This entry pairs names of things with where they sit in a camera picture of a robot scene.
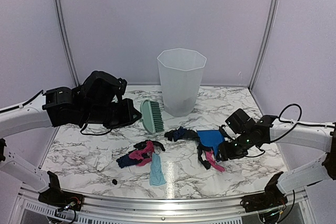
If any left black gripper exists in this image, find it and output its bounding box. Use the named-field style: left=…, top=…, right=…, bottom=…
left=81, top=98, right=141, bottom=129

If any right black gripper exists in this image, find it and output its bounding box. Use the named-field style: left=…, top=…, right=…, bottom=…
left=216, top=132, right=253, bottom=162

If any blue plastic dustpan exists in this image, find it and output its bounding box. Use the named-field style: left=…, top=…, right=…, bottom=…
left=197, top=130, right=225, bottom=155

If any green hand brush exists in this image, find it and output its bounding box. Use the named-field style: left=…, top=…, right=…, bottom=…
left=140, top=100, right=164, bottom=134

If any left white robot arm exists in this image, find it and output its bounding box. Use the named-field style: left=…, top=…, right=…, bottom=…
left=1, top=71, right=142, bottom=206

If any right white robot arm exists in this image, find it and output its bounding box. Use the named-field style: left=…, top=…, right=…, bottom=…
left=218, top=115, right=335, bottom=207

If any black paper scrap left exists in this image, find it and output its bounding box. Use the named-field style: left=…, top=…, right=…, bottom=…
left=133, top=140, right=165, bottom=152

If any black and navy paper scrap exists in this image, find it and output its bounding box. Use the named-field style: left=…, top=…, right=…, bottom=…
left=164, top=126, right=200, bottom=142

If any navy paper scrap left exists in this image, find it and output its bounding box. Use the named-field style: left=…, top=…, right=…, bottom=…
left=116, top=154, right=142, bottom=168

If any white crumpled paper scrap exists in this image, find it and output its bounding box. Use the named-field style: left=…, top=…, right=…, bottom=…
left=92, top=148, right=113, bottom=172

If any translucent white plastic bin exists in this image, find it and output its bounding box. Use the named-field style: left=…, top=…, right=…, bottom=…
left=157, top=48, right=207, bottom=117

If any light blue paper scrap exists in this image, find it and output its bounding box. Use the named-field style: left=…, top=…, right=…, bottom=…
left=149, top=153, right=166, bottom=186

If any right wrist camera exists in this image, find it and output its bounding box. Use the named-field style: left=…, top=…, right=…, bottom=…
left=225, top=108, right=256, bottom=134

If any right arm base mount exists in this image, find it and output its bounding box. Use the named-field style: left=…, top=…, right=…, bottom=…
left=240, top=172, right=288, bottom=212

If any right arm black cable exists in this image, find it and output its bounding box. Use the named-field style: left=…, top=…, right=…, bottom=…
left=246, top=103, right=336, bottom=158

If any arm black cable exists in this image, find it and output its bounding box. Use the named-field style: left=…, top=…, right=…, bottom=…
left=246, top=103, right=336, bottom=158
left=0, top=89, right=124, bottom=136

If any aluminium front frame rail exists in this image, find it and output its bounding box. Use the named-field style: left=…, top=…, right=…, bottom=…
left=9, top=184, right=316, bottom=223

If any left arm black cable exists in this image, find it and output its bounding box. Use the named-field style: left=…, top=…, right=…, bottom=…
left=0, top=89, right=124, bottom=136

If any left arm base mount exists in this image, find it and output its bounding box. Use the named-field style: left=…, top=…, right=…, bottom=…
left=38, top=171, right=84, bottom=211

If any right aluminium corner post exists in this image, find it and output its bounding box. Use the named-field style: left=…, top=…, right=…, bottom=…
left=248, top=0, right=279, bottom=92

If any aluminium corner post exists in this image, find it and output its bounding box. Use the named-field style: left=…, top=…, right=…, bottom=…
left=248, top=0, right=279, bottom=92
left=54, top=0, right=80, bottom=87

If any left aluminium corner post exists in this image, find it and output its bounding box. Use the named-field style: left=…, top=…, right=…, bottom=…
left=54, top=0, right=80, bottom=87

